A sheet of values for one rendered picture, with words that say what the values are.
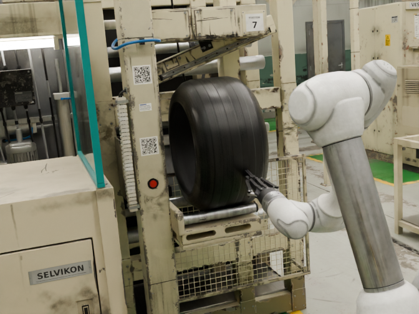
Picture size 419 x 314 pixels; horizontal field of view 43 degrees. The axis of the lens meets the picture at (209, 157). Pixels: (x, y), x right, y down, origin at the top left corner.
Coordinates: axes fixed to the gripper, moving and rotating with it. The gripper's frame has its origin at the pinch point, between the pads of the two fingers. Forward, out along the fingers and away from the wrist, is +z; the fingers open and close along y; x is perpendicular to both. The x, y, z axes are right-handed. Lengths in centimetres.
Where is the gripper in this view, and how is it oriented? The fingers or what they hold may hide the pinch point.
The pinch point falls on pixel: (249, 176)
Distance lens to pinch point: 209.7
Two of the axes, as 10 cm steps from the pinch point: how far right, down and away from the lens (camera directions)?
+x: 0.0, 9.1, 4.2
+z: -3.3, -4.0, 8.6
